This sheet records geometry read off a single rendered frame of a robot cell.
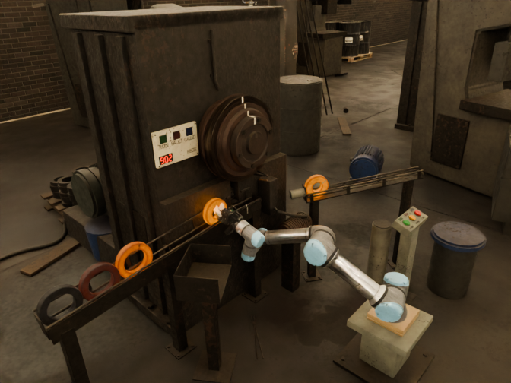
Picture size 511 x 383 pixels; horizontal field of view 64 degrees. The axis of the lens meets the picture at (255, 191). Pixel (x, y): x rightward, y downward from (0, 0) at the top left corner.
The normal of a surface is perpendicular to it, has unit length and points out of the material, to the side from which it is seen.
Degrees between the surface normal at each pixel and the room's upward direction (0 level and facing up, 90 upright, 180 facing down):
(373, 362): 90
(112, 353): 0
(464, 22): 90
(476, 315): 1
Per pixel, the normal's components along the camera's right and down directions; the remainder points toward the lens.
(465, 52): -0.84, 0.25
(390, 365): -0.68, 0.33
